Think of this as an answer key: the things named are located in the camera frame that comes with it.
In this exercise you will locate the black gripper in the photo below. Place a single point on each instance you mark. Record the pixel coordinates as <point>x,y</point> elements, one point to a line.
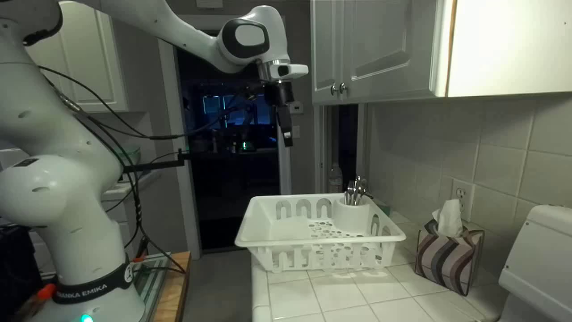
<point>285,101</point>

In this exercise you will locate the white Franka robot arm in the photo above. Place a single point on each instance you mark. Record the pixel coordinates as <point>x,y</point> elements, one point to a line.
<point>60,197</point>

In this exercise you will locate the silver cabinet knob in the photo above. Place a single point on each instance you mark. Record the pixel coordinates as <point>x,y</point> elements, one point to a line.
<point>344,90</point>
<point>333,90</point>

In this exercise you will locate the white plastic dish rack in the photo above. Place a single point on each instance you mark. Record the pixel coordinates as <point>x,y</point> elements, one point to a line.
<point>287,229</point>

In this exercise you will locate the white utensil cup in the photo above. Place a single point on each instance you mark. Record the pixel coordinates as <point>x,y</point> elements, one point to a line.
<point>351,217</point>

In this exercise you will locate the white tissue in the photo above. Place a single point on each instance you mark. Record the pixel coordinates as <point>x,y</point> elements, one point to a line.
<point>450,217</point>

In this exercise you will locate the wooden table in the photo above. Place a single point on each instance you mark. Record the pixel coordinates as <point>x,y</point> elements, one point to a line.
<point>176,287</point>

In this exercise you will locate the metal robot mounting plate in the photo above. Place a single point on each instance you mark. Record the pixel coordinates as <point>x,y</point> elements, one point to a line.
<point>153,279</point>

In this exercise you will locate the white background cabinet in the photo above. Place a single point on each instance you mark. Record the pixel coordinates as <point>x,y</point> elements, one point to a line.
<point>90,54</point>

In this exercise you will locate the white cabinet side panel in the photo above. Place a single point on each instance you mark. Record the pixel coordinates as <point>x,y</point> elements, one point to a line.
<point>512,42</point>

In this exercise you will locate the white gas stove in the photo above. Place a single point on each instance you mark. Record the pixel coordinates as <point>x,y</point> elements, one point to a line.
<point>539,262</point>

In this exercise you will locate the black camera mount rod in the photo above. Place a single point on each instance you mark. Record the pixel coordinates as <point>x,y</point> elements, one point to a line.
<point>155,165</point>

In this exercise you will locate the white wall outlet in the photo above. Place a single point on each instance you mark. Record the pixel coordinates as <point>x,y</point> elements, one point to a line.
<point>462,197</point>

